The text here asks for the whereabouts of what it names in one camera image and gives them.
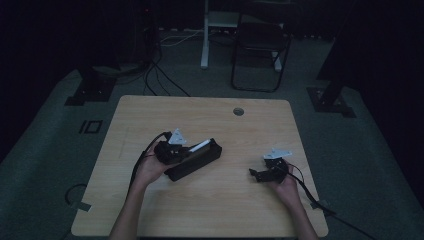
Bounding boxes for left hand-held gripper black cable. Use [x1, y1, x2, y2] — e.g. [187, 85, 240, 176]
[125, 131, 173, 201]

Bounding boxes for black folding chair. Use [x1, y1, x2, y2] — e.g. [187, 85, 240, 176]
[230, 3, 298, 94]

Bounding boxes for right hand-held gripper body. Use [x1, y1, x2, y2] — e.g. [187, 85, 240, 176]
[261, 147, 294, 184]

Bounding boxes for black floor cables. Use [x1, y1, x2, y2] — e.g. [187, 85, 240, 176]
[116, 33, 192, 98]

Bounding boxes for white pen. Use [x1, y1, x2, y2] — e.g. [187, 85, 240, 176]
[188, 139, 212, 154]

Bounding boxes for white desk leg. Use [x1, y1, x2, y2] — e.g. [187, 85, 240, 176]
[199, 0, 241, 70]

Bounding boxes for black floor cable loop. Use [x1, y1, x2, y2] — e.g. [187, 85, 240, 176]
[64, 183, 88, 206]

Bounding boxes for person's right hand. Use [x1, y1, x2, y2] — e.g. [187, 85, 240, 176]
[272, 162, 304, 210]

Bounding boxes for hand-held gripper black cable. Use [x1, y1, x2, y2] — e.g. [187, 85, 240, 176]
[281, 161, 378, 240]
[125, 131, 173, 201]

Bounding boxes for right hand-held gripper black cable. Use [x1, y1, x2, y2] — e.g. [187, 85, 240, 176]
[281, 161, 378, 240]

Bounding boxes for person's left hand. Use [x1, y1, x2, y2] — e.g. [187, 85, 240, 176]
[134, 146, 181, 190]

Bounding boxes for black stand with base plate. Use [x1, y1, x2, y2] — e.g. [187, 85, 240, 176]
[306, 0, 361, 119]
[64, 65, 118, 107]

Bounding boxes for black pencil case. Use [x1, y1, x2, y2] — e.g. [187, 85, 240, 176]
[163, 137, 223, 183]

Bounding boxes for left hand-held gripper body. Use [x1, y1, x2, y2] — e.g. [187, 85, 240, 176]
[153, 127, 190, 166]

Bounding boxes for white floor cable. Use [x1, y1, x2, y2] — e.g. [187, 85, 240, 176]
[159, 29, 205, 48]

